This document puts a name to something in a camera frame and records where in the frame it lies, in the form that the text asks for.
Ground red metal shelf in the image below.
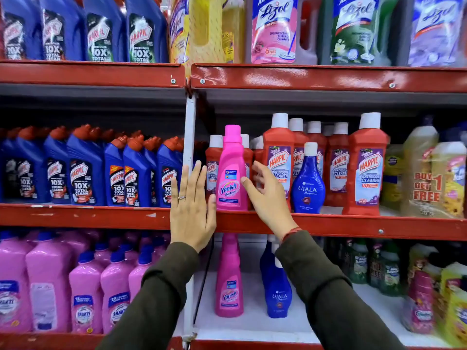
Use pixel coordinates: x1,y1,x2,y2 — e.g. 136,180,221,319
0,60,187,350
184,63,467,350

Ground person's right forearm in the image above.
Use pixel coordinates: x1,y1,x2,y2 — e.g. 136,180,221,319
274,230,406,350

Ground person's left hand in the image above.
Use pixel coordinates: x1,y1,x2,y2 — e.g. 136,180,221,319
169,160,217,254

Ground person's right hand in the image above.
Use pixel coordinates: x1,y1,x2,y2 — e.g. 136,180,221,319
240,160,300,242

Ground row of pink Shakti bottles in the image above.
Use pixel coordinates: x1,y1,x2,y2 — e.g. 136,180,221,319
0,229,172,334

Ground white metal shelf upright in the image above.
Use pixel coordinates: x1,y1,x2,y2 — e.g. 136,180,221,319
181,92,198,338

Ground person's left forearm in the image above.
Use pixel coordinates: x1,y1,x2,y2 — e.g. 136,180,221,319
96,242,200,350

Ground green cleaner bottles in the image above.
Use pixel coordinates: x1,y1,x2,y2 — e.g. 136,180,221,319
324,237,402,298

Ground row of red Harpic bottles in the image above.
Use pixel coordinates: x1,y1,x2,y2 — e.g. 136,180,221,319
205,112,390,217

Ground red thread bracelet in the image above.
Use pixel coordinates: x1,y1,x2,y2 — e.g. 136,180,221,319
281,227,303,243

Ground yellow buy-one-get-one bottles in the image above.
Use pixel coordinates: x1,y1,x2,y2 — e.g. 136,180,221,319
400,116,440,217

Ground yellow Max Kleen bottles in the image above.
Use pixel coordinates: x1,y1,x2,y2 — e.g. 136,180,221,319
407,244,467,349

